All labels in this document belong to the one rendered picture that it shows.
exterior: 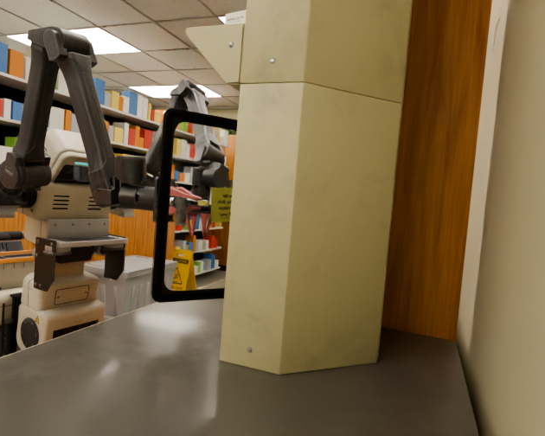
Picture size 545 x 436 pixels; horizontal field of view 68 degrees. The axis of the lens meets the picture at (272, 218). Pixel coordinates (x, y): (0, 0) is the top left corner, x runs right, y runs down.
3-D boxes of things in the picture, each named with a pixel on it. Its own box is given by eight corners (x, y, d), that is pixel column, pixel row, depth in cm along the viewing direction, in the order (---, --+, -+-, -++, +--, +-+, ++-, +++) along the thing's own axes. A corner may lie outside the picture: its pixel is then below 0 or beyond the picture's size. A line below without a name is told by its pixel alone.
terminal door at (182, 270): (277, 295, 98) (291, 130, 96) (150, 303, 83) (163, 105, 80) (275, 294, 99) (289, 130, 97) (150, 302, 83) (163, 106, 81)
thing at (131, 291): (176, 301, 322) (179, 260, 320) (124, 321, 265) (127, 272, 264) (133, 293, 336) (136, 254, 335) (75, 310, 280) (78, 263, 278)
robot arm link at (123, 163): (120, 199, 105) (93, 202, 97) (119, 154, 103) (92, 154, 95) (157, 203, 100) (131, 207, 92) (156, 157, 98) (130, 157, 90)
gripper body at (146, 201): (162, 177, 90) (135, 175, 93) (158, 222, 91) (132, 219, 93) (178, 179, 96) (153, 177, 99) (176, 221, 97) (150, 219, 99)
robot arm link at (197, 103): (198, 103, 155) (176, 86, 148) (208, 92, 153) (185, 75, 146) (218, 175, 127) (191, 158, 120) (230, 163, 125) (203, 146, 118)
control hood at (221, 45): (297, 122, 97) (300, 80, 97) (239, 83, 67) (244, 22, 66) (253, 122, 101) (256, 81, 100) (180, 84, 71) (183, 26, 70)
